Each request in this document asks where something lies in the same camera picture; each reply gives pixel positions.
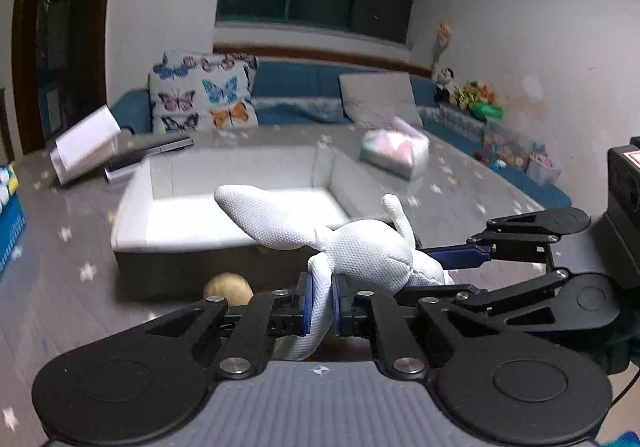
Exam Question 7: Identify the flower doll wall decoration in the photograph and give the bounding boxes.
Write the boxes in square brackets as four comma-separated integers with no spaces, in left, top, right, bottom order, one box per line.
[432,22,451,65]

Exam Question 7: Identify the clear plastic toy bin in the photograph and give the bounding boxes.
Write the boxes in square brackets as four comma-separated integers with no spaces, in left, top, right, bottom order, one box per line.
[526,152,561,185]

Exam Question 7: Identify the blue sofa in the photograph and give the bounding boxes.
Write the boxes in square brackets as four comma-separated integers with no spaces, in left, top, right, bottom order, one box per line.
[111,57,572,209]

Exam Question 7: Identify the butterfly print pillow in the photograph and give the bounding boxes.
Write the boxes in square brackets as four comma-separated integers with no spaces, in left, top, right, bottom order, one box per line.
[149,51,258,133]

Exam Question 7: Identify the open white paper box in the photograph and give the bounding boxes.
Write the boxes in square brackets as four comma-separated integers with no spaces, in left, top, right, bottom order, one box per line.
[50,106,120,185]

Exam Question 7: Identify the white plush rabbit toy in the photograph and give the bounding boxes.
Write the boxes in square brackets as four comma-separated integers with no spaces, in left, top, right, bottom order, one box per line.
[215,185,454,360]

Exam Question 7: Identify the orange plush toy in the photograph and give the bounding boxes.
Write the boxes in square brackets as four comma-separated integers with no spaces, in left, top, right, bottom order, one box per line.
[462,81,497,105]

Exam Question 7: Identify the grey cushion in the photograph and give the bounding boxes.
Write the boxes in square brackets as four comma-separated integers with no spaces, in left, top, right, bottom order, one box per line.
[338,72,422,129]

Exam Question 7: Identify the blue dotted box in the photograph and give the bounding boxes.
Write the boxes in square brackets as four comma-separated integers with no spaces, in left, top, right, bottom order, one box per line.
[0,164,25,273]

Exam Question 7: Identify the black and silver laptop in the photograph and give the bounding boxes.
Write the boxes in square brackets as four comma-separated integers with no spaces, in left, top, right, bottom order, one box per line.
[103,136,193,183]

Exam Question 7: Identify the tan peanut toy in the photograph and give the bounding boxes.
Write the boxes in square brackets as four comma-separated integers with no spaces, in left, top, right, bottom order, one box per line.
[203,273,254,306]

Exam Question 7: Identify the pink tissue pack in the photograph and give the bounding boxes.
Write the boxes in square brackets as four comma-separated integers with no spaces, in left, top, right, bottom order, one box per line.
[360,117,431,181]

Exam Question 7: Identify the green toy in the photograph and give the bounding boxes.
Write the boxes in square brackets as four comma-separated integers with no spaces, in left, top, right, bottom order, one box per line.
[471,102,503,120]

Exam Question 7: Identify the dark wooden door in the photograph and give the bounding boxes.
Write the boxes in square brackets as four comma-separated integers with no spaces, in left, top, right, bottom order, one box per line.
[11,0,107,154]

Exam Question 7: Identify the white cardboard box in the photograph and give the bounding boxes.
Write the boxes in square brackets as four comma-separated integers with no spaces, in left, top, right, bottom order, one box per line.
[111,143,392,301]

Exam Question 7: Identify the panda plush toy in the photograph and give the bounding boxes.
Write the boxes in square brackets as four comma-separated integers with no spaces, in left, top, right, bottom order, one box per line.
[434,68,457,106]

